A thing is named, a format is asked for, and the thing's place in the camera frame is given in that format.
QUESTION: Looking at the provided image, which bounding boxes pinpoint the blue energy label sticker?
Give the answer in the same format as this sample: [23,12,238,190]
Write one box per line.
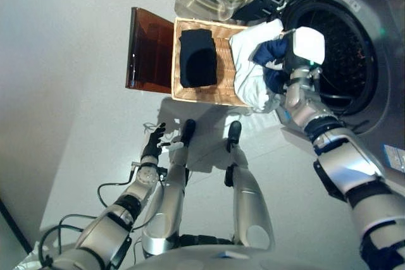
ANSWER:
[382,144,405,169]

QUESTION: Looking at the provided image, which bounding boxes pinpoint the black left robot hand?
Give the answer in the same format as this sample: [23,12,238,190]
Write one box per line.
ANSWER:
[141,122,184,159]

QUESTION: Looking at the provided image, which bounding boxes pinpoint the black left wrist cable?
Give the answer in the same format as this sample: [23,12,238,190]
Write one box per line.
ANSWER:
[37,162,140,267]

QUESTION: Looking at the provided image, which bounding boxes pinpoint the brown transparent acrylic stool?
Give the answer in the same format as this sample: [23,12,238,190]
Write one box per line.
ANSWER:
[125,6,175,92]

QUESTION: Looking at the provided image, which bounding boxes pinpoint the white garment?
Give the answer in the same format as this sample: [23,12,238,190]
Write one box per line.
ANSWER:
[228,18,285,113]

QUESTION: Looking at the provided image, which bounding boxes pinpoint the black folded garment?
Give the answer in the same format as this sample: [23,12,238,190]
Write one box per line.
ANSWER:
[178,29,218,89]

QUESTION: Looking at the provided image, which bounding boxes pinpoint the white low platform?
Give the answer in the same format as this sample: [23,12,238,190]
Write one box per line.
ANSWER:
[0,199,42,270]

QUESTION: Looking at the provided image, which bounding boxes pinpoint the grey front-load washing machine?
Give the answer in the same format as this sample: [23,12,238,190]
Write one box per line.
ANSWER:
[246,0,405,169]

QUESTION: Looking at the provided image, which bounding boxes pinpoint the silver right robot leg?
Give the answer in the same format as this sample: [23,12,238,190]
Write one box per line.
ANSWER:
[223,120,275,250]

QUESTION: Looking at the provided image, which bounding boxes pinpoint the shallow wicker laundry basket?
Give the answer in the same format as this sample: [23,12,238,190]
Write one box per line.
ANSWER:
[170,16,254,108]

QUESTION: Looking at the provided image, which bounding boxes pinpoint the grey robot torso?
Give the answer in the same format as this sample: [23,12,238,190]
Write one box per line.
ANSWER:
[126,244,365,270]

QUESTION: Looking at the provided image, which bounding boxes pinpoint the navy blue garment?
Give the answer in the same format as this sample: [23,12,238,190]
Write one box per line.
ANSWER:
[252,34,290,94]

